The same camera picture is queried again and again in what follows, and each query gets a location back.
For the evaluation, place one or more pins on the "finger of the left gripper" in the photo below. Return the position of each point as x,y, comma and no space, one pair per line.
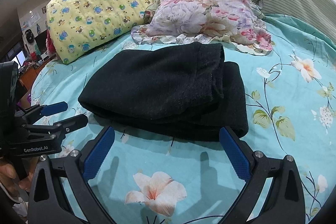
36,112
63,127

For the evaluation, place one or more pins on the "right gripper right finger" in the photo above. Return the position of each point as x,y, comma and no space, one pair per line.
272,192

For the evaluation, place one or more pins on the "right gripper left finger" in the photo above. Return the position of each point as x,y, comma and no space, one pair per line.
48,202

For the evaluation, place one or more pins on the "black pants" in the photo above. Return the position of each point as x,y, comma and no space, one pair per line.
188,92

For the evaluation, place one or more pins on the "person's left hand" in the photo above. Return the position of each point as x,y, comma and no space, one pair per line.
8,175

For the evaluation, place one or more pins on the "yellow cartoon print pillow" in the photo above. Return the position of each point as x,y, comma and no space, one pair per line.
78,26

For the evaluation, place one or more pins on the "teal floral bed sheet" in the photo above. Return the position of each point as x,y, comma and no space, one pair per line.
185,176

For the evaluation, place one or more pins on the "pink floral ruffled pillow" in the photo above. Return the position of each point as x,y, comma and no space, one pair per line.
237,22

